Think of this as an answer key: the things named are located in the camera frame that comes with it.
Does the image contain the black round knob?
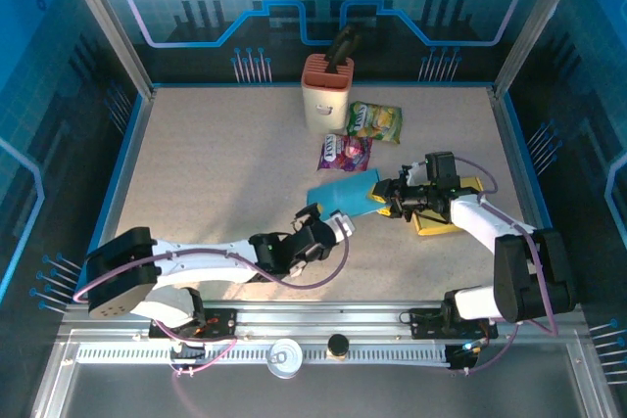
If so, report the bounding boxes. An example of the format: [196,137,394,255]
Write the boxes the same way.
[326,333,350,361]

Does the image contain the black knife handle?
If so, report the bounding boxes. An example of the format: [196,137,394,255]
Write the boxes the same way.
[325,24,362,71]

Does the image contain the aluminium side rail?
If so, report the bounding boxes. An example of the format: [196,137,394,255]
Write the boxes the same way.
[80,87,158,304]
[489,87,562,302]

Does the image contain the aluminium mounting rail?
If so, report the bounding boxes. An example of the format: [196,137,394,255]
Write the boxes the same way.
[58,299,587,341]

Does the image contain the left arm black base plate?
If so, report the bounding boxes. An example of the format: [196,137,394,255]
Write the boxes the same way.
[148,307,240,341]

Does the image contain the white round lid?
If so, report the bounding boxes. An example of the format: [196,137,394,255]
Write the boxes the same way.
[266,338,304,380]

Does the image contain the aluminium frame post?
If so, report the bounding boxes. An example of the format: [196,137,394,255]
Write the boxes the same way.
[56,0,156,99]
[492,0,592,99]

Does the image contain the purple candy bag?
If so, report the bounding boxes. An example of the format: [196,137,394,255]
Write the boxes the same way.
[316,132,374,173]

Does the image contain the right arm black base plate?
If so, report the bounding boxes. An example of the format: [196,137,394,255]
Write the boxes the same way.
[408,307,500,341]

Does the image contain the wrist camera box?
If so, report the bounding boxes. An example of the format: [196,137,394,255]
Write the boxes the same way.
[328,210,357,242]
[400,162,427,184]

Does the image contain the blue paper box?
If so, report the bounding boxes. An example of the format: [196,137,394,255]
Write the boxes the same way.
[306,168,382,218]

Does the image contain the cream knife block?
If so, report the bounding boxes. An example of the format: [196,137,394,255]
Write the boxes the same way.
[300,53,357,135]

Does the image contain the grey metal panel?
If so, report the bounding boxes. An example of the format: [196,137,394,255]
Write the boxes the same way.
[33,329,613,418]

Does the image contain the yellow paper box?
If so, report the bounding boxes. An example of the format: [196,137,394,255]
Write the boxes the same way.
[410,174,486,238]

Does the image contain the slotted grey cable duct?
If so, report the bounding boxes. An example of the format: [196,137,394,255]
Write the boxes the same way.
[75,342,452,366]

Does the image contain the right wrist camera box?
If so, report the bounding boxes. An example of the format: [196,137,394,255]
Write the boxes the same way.
[400,162,427,184]

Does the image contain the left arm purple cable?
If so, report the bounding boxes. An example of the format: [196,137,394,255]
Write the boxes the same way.
[72,229,352,380]

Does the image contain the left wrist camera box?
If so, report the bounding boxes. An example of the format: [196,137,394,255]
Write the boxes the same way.
[328,210,357,242]

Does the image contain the yellow green candy bag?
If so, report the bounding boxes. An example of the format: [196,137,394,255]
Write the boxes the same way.
[346,100,404,146]

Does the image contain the black electronics box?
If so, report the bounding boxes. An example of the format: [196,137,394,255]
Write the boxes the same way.
[169,339,207,380]
[444,338,486,375]

